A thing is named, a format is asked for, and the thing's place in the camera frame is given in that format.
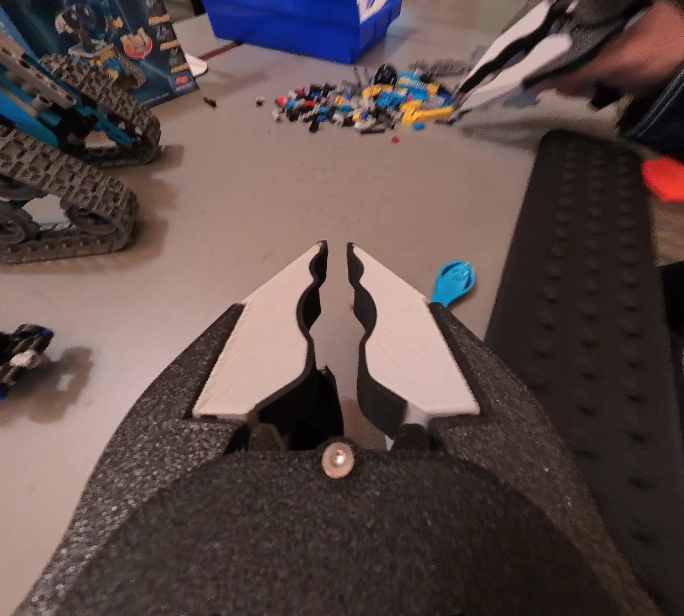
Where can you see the person's right forearm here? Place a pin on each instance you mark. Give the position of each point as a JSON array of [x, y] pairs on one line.
[[657, 114]]

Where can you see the person's right hand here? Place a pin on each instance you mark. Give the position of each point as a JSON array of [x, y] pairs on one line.
[[646, 50]]

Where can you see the small blue black toy car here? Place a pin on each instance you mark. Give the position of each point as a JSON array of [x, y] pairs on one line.
[[24, 354]]

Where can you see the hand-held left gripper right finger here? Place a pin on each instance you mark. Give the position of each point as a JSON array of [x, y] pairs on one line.
[[411, 359]]

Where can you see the grey desk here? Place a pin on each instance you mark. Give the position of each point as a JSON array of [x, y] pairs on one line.
[[267, 183]]

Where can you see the blue plastic bin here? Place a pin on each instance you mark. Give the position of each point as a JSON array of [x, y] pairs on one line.
[[278, 12]]

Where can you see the black dimpled pad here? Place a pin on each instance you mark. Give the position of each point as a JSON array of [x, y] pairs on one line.
[[588, 306]]

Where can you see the pile of toy building pieces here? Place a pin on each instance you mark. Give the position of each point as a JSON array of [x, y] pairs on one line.
[[374, 103]]

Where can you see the orange traffic cone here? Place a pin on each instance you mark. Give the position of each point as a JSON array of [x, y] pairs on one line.
[[665, 180]]

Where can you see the blue brick separator tool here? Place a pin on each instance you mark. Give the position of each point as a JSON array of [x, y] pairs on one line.
[[454, 279]]

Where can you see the building robot kit booklet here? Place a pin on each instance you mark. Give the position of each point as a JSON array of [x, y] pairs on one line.
[[107, 12]]

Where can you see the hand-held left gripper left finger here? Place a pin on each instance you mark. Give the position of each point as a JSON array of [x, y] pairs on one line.
[[256, 354]]

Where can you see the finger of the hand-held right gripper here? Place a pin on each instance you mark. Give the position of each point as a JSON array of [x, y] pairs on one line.
[[513, 34], [523, 71]]

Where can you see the grey track link pieces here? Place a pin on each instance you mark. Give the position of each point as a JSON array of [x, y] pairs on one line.
[[438, 66]]

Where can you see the blue grey tracked toy robot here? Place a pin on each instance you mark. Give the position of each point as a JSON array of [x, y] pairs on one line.
[[80, 172]]

